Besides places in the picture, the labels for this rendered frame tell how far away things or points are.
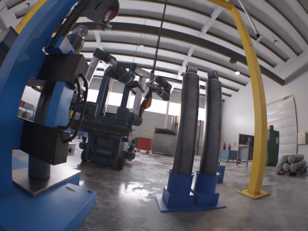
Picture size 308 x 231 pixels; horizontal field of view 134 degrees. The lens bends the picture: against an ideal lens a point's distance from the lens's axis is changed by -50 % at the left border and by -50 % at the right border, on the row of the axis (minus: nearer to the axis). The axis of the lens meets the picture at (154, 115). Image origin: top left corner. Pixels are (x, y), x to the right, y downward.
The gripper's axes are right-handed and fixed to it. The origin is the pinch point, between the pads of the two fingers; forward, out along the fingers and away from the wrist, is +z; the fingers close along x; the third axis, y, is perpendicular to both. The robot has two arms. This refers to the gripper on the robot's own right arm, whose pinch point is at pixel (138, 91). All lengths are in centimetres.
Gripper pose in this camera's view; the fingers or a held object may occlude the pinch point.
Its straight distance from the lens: 144.6
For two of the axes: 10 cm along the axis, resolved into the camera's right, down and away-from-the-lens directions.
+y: -3.6, 8.1, -4.7
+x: 7.8, -0.2, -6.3
